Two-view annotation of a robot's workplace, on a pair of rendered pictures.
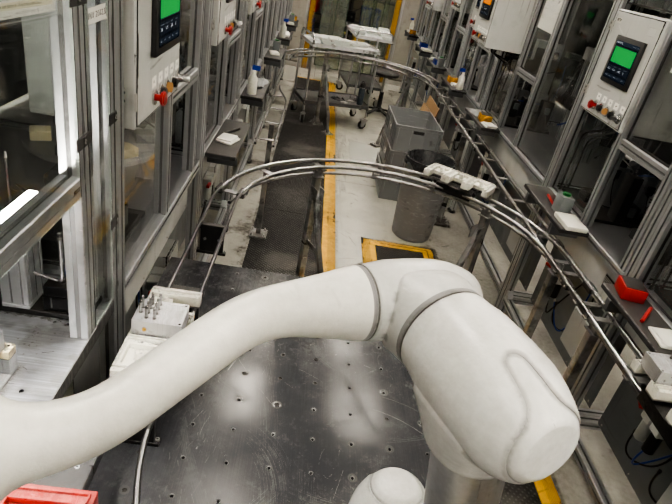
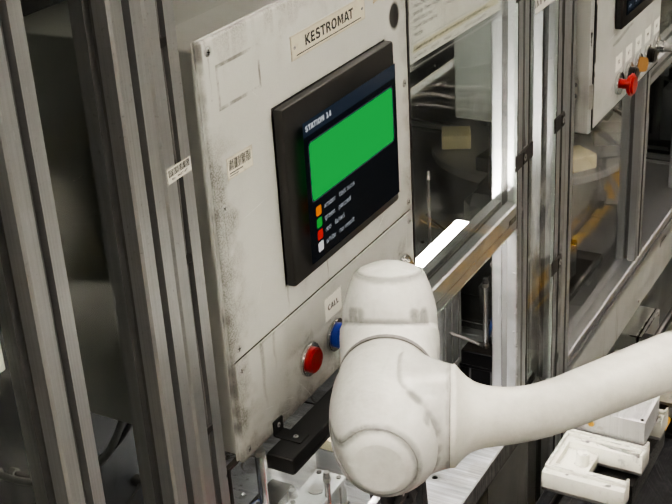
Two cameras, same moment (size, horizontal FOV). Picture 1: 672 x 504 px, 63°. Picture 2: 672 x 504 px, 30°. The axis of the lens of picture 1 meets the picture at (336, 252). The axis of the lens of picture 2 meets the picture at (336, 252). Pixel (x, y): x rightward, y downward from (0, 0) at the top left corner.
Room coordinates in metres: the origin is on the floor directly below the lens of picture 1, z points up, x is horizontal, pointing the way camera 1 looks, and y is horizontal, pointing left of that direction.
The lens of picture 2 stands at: (-0.63, -0.29, 2.15)
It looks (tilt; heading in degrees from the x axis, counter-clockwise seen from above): 26 degrees down; 36
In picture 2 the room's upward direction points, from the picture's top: 4 degrees counter-clockwise
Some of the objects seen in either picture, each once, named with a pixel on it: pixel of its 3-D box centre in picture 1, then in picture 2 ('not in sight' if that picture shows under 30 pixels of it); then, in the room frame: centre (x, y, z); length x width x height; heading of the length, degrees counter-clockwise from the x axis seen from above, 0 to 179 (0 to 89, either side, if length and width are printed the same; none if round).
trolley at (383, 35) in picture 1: (364, 63); not in sight; (7.78, 0.14, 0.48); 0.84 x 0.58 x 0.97; 14
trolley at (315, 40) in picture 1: (335, 78); not in sight; (6.47, 0.42, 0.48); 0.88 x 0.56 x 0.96; 114
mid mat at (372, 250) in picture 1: (404, 279); not in sight; (3.14, -0.48, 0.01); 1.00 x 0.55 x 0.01; 6
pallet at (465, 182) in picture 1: (458, 184); not in sight; (2.82, -0.57, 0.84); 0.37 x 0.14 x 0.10; 64
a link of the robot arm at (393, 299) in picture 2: not in sight; (389, 336); (0.35, 0.36, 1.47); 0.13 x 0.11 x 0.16; 30
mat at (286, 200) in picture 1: (307, 140); not in sight; (5.51, 0.53, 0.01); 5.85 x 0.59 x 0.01; 6
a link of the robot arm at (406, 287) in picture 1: (421, 302); not in sight; (0.63, -0.13, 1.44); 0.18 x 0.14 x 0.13; 120
